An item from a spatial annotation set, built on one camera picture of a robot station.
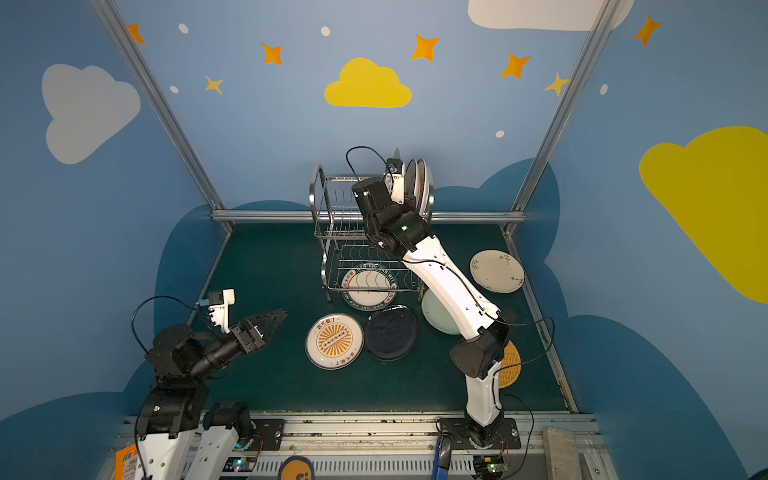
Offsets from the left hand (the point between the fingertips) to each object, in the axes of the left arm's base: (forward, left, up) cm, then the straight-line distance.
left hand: (281, 318), depth 65 cm
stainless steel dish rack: (+35, -11, -22) cm, 43 cm away
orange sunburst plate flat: (+6, -7, -28) cm, 29 cm away
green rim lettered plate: (+29, -17, -23) cm, 41 cm away
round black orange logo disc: (-25, -2, -28) cm, 37 cm away
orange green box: (-24, +37, -23) cm, 50 cm away
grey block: (-22, -66, -25) cm, 74 cm away
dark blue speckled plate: (+9, -25, -26) cm, 37 cm away
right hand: (+27, -27, +13) cm, 41 cm away
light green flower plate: (+16, -40, -26) cm, 51 cm away
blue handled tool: (-26, -36, -23) cm, 50 cm away
